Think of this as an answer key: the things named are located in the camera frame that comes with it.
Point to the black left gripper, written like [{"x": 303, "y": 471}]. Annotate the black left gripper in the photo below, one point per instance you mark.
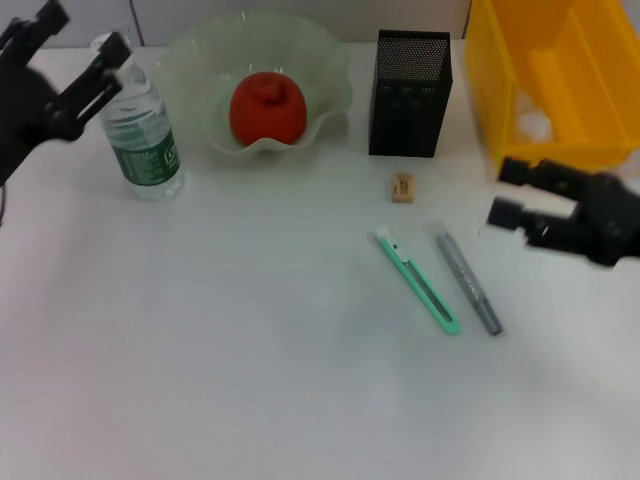
[{"x": 20, "y": 115}]

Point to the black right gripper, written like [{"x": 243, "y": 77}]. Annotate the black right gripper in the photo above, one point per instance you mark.
[{"x": 612, "y": 220}]

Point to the white paper ball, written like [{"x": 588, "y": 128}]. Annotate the white paper ball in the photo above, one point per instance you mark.
[{"x": 535, "y": 125}]

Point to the mint green utility knife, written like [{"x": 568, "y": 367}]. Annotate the mint green utility knife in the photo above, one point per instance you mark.
[{"x": 420, "y": 285}]

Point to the clear green-label water bottle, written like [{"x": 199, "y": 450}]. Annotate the clear green-label water bottle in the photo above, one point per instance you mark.
[{"x": 145, "y": 155}]

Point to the grey marker pen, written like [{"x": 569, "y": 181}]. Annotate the grey marker pen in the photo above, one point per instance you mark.
[{"x": 465, "y": 280}]

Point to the small beige eraser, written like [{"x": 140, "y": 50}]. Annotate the small beige eraser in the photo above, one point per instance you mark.
[{"x": 403, "y": 188}]

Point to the black mesh pen holder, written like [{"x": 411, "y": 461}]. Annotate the black mesh pen holder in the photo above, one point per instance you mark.
[{"x": 407, "y": 100}]

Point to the pale green wavy glass bowl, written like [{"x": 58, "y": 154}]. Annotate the pale green wavy glass bowl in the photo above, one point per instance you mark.
[{"x": 200, "y": 100}]

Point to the yellow plastic bin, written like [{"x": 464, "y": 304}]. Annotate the yellow plastic bin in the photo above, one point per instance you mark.
[{"x": 590, "y": 75}]

